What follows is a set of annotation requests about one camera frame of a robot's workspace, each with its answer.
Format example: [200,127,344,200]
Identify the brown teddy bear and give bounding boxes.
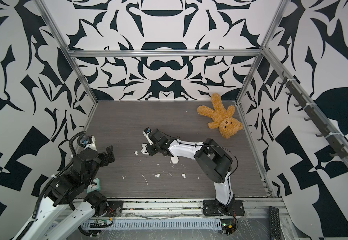
[197,93,243,139]

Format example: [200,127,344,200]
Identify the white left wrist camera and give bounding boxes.
[79,136,97,151]

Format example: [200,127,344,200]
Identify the teal white small object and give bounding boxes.
[86,178,101,193]

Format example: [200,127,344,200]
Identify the green circuit board right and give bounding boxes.
[221,219,238,235]

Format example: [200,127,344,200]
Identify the white earbud charging case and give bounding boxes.
[141,144,149,155]

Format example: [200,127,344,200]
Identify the aluminium mounting rail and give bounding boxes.
[65,197,285,218]

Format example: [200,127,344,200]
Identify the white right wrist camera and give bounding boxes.
[144,127,152,139]

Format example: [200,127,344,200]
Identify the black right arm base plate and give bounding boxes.
[202,199,245,217]

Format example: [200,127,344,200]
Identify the green circuit board left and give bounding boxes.
[89,218,113,228]

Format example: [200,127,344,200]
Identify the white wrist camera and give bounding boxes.
[144,127,152,139]
[79,136,97,151]

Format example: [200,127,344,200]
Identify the black remote control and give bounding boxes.
[268,206,282,240]

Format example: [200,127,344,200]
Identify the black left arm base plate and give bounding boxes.
[107,200,124,216]

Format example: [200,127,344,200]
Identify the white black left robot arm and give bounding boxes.
[14,131,115,240]

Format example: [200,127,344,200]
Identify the white slotted cable duct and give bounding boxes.
[81,219,222,231]

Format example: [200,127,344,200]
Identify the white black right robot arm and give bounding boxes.
[144,128,235,213]

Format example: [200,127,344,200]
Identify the green circuit board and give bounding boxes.
[89,218,113,228]
[221,219,238,235]

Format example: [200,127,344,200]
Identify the black wall hook rack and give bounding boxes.
[279,72,348,159]

